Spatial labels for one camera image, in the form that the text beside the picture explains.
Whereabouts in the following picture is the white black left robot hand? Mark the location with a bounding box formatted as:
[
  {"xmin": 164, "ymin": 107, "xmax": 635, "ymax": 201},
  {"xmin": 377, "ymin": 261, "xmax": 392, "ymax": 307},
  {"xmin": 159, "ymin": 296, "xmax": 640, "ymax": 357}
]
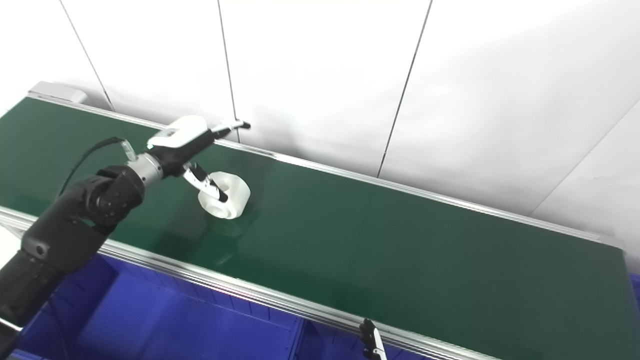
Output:
[{"xmin": 146, "ymin": 115, "xmax": 251, "ymax": 204}]

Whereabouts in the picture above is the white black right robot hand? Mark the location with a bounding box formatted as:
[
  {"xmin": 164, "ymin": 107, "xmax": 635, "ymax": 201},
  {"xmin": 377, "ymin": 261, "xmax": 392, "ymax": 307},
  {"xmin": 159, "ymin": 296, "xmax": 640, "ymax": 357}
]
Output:
[{"xmin": 359, "ymin": 318, "xmax": 387, "ymax": 360}]

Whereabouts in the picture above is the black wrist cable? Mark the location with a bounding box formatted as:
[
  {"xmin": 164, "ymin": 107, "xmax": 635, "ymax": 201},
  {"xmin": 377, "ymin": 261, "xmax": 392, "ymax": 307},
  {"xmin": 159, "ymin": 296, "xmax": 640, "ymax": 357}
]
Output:
[{"xmin": 57, "ymin": 137, "xmax": 139, "ymax": 197}]

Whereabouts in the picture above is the white plastic cylindrical part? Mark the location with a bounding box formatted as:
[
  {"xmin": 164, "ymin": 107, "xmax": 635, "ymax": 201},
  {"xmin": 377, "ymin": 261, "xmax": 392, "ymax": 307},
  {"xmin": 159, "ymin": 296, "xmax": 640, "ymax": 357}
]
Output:
[{"xmin": 198, "ymin": 171, "xmax": 251, "ymax": 219}]

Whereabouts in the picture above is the green conveyor belt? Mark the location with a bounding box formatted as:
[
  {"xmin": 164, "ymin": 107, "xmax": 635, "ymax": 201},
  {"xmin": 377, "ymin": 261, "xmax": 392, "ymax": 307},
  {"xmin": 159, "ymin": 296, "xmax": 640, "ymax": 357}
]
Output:
[
  {"xmin": 0, "ymin": 81, "xmax": 626, "ymax": 360},
  {"xmin": 0, "ymin": 97, "xmax": 640, "ymax": 360}
]

